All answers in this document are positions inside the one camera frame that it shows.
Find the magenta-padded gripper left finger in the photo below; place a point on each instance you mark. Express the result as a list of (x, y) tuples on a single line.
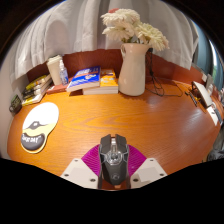
[(78, 171)]

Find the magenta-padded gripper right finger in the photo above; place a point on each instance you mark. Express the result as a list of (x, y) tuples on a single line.
[(148, 171)]

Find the black grey computer mouse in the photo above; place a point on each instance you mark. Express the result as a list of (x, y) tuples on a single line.
[(113, 160)]

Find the white yellow black mouse pad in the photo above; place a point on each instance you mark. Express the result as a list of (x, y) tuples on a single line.
[(40, 120)]

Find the black pen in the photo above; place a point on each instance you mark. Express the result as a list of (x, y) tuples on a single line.
[(192, 99)]

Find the red-brown flat book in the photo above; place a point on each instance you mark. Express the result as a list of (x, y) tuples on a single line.
[(57, 88)]

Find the yellow white book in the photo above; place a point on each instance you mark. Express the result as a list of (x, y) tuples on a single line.
[(33, 98)]

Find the dark mug with green inside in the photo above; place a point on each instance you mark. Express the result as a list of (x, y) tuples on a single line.
[(15, 104)]

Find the yellow orange book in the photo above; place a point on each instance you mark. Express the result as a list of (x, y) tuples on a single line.
[(109, 80)]

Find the white ceramic jug vase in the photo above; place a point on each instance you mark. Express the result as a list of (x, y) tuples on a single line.
[(132, 75)]

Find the cream tumbler with lid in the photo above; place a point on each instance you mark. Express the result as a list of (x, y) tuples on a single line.
[(53, 70)]

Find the dark green curtain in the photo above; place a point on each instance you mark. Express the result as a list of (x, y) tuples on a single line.
[(204, 50)]

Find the white curtain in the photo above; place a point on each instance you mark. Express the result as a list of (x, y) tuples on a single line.
[(73, 30)]

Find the white flower bouquet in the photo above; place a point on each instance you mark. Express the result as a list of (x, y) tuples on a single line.
[(130, 28)]

